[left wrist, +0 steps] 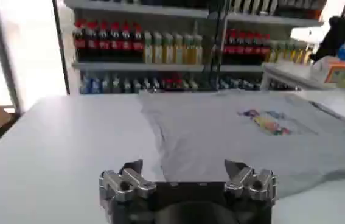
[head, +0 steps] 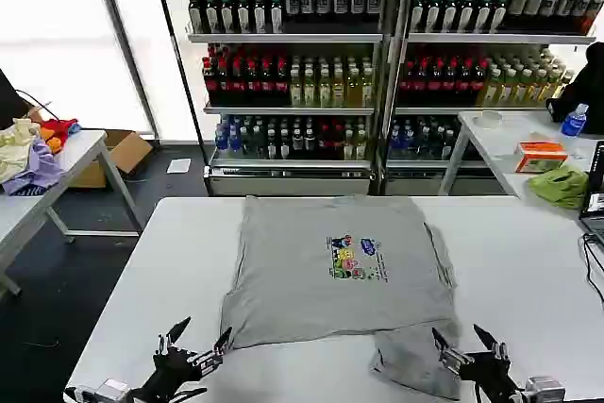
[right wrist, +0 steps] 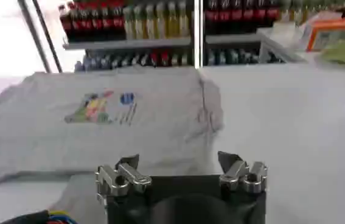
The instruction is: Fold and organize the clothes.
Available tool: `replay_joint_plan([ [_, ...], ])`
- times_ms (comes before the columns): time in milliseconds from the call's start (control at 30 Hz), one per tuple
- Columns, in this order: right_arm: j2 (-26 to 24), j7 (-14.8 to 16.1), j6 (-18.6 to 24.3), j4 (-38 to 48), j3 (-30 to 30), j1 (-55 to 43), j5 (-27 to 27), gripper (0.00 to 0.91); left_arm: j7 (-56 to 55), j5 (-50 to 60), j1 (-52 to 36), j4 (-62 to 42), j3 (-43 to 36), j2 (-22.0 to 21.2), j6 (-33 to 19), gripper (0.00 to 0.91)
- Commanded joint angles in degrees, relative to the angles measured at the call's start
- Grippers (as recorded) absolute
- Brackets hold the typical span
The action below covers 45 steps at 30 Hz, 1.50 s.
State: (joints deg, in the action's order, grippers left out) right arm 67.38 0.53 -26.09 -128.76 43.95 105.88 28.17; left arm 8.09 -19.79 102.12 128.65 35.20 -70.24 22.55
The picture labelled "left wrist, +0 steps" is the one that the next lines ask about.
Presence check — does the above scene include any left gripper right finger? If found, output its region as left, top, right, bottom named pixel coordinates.
left=223, top=159, right=278, bottom=203

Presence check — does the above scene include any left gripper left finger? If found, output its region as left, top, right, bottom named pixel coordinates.
left=99, top=159, right=158, bottom=203

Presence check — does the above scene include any grey shirt with colourful print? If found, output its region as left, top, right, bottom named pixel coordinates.
left=138, top=89, right=345, bottom=198

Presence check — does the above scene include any white side table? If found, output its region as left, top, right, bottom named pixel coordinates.
left=260, top=62, right=345, bottom=92

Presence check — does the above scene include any shelf unit with bottles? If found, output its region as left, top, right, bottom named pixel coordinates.
left=217, top=0, right=325, bottom=92
left=64, top=0, right=221, bottom=95

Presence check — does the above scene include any orange and white tissue box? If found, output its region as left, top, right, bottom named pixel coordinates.
left=310, top=56, right=345, bottom=83

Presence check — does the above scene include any person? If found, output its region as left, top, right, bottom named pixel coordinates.
left=310, top=14, right=345, bottom=68

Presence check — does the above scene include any thin black window post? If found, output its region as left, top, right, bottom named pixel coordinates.
left=52, top=0, right=71, bottom=95

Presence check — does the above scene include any thick grey window post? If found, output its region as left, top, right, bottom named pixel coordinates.
left=0, top=0, right=24, bottom=115

